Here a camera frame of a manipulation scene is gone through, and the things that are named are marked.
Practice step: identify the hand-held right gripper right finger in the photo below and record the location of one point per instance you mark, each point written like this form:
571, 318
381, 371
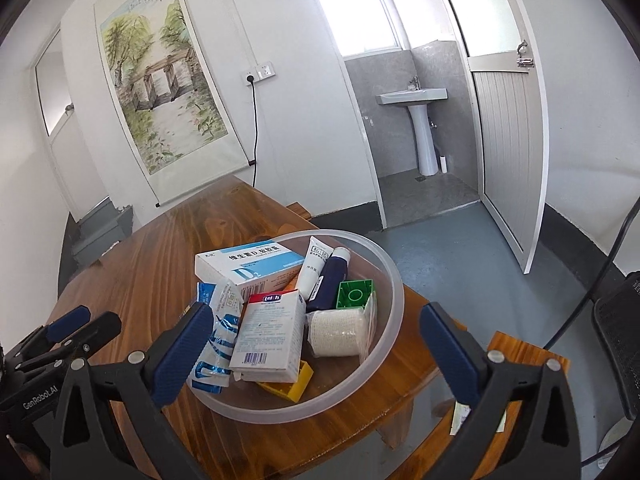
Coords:
447, 355

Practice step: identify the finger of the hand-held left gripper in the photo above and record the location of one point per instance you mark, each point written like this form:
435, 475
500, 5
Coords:
100, 332
70, 322

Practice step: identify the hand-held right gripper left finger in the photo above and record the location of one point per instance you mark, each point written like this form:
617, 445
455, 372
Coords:
180, 355

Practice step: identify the blue white packet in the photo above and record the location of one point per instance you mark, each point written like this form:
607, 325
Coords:
220, 340

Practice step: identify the white box with red label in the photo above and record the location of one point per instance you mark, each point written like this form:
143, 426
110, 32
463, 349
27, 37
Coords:
270, 335

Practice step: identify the clear plastic bowl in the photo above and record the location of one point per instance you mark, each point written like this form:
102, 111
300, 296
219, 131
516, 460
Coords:
380, 280

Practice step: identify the blue white medicine box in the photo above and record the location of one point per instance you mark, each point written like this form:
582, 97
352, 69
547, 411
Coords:
250, 270

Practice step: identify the green toy brick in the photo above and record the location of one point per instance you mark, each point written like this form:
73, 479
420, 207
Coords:
355, 295

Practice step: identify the white bandage roll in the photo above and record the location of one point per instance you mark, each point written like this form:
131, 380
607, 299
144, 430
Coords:
335, 332

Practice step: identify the yellow toy brick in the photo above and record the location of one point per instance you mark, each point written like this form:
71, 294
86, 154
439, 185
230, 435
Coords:
300, 380

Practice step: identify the navy blue tube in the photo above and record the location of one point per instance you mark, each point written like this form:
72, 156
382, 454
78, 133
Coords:
330, 280

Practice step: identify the white tube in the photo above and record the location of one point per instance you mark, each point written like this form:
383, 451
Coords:
314, 270

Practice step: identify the wooden desktop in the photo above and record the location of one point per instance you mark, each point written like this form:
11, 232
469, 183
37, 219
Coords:
150, 240

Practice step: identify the paper slip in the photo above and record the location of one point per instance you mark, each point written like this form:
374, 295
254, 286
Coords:
460, 417

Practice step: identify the wooden bench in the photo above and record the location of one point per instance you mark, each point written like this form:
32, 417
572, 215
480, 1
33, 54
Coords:
299, 211
525, 350

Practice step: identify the grey stairs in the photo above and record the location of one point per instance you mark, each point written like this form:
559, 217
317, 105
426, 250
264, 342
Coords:
100, 230

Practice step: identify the white door with glass panel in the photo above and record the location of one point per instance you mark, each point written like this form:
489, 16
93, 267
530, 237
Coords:
75, 160

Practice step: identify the black mesh chair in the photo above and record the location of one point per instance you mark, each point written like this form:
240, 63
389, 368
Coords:
617, 330

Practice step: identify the white bottle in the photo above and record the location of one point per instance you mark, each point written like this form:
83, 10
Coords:
443, 165

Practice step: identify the white slatted door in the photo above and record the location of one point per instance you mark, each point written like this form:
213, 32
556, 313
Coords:
505, 160

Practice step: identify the metal faucet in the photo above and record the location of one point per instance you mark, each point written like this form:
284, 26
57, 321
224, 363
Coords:
414, 84

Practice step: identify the metal door latch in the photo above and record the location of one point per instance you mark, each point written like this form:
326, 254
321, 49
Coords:
524, 55

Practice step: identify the window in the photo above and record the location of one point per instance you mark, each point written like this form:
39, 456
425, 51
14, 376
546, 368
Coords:
357, 17

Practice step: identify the white pedestal sink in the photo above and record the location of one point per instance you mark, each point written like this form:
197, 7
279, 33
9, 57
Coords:
425, 130

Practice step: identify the wall scroll painting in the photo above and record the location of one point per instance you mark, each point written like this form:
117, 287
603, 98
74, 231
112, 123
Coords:
160, 85

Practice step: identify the white wall socket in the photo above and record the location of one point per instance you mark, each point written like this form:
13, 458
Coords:
262, 72

